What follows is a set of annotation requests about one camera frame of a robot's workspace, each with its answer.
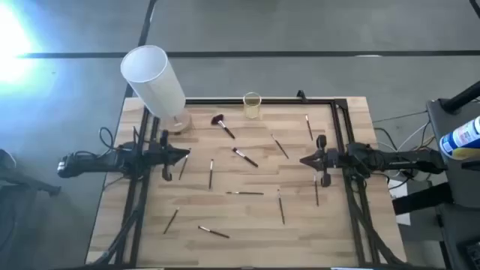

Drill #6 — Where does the black aluminium frame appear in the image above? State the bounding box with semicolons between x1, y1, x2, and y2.
91;97;405;269

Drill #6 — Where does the thick makeup brush silver ferrule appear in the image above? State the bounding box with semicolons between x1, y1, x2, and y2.
231;146;260;168

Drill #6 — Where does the thin grey cable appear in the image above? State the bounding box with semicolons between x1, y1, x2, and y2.
372;109;429;124

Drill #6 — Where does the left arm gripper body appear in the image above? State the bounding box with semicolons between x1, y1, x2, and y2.
144;144;164;168

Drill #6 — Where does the grey cart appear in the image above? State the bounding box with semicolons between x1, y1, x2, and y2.
425;97;480;270

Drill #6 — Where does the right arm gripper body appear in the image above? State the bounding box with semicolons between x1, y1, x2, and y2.
328;144;350;170

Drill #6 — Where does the white shade wooden base lamp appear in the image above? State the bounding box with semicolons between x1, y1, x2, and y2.
120;44;194;135

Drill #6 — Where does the clear glass cup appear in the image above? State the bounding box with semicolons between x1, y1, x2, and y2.
242;91;263;120

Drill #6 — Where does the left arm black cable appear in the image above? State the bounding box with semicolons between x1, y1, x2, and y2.
97;126;116;152

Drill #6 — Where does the blue white spray can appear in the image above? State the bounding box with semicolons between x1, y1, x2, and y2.
439;115;480;161

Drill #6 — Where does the black strap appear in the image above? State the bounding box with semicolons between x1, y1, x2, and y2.
391;182;455;216

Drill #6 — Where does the black pole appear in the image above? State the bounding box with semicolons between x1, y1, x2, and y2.
440;80;480;113

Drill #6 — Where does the fan makeup brush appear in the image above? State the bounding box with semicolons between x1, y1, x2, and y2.
210;113;236;140

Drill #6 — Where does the white paper sheet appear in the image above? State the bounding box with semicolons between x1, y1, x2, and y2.
388;178;413;227

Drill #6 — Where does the grey metal stand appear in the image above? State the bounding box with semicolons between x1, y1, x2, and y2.
0;148;62;197

